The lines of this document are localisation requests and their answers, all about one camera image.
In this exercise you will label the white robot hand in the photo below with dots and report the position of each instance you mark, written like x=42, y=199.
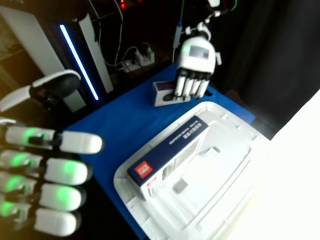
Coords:
x=197, y=62
x=62, y=172

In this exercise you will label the small dark box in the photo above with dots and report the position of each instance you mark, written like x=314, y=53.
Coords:
x=162, y=96

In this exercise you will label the blue and white product box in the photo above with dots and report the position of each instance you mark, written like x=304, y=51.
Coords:
x=172, y=150

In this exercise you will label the white plastic lid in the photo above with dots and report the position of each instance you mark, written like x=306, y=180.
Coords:
x=220, y=190

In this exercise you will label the white power strip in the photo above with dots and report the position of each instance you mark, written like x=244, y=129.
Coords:
x=136, y=65

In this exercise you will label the black curtain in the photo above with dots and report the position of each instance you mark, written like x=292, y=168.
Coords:
x=287, y=50

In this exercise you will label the white tower with blue light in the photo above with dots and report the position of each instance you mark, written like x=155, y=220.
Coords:
x=30, y=40

